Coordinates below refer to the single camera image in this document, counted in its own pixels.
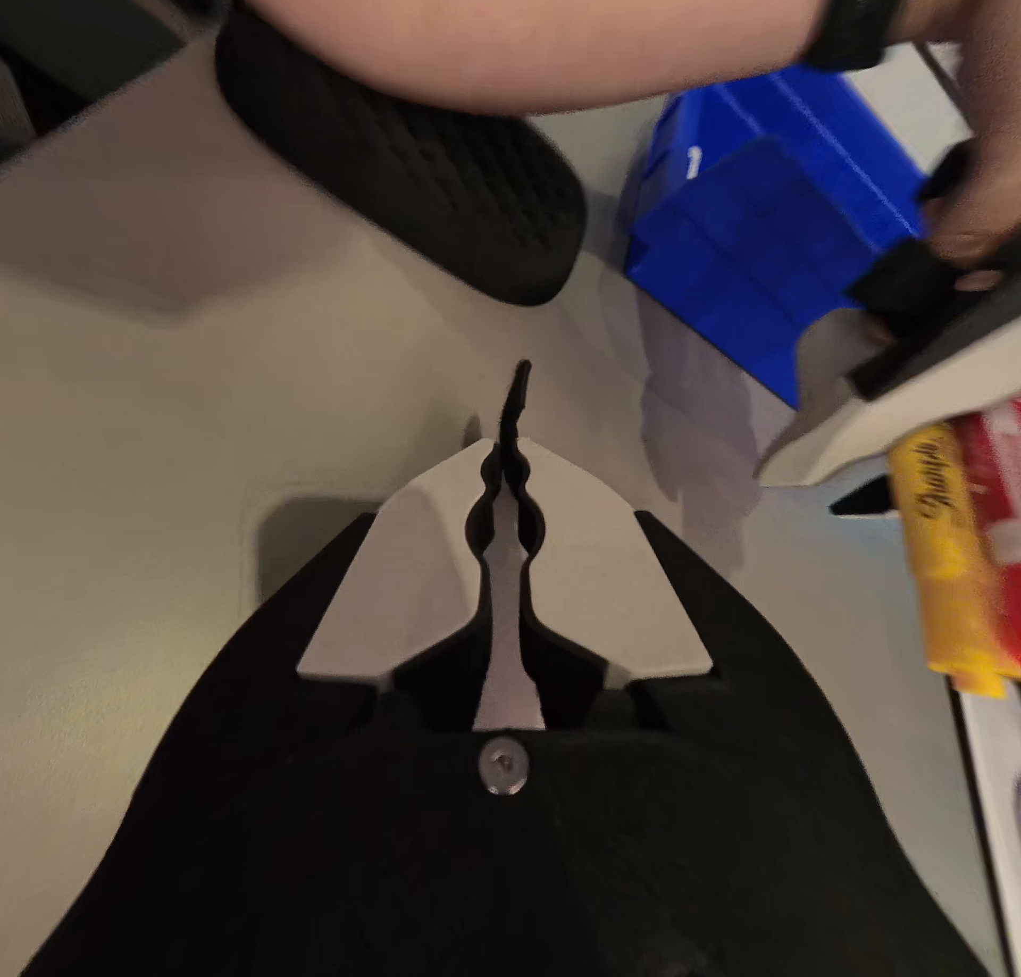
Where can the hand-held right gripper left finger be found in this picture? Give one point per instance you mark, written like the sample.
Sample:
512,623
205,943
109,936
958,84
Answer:
383,594

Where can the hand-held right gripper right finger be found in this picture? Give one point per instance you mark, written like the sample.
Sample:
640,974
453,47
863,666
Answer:
606,594

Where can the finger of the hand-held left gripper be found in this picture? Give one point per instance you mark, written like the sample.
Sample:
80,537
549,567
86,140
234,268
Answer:
877,434

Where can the red dry erase marker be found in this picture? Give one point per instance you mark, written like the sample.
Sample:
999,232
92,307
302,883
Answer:
997,482

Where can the yellow marker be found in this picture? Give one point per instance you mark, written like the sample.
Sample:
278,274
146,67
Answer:
949,562

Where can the person's left forearm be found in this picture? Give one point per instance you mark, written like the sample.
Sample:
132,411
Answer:
518,28

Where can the person's left hand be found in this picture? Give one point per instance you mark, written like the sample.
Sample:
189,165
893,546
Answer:
993,99

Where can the blue plastic bin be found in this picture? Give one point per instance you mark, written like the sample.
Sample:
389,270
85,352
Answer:
742,259

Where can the black wristband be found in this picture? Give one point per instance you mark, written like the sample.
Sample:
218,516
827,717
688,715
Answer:
861,12

